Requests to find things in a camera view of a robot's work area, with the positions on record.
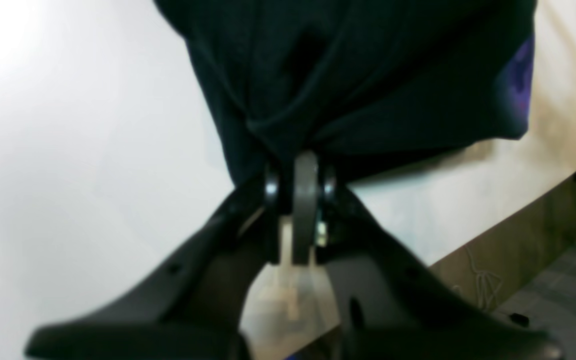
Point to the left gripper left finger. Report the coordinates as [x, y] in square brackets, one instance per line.
[189, 307]

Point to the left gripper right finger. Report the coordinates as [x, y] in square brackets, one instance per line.
[390, 306]

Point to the black T-shirt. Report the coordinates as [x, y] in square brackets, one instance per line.
[361, 82]

